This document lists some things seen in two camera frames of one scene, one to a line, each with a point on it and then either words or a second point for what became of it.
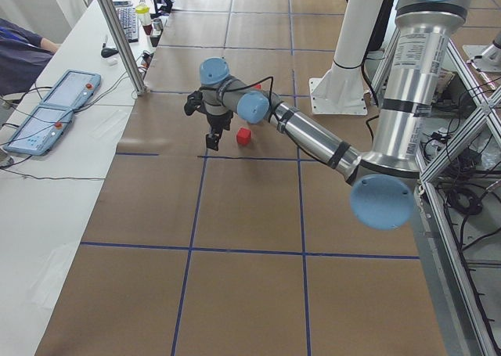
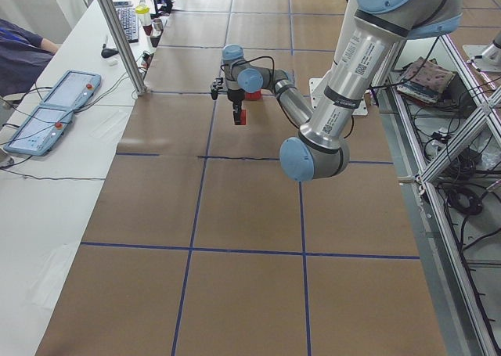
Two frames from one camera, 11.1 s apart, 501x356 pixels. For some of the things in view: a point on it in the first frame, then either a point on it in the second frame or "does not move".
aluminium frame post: [110, 9] does not move
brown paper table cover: [254, 248] does not move
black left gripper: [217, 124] -> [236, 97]
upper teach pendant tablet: [73, 88] does not move
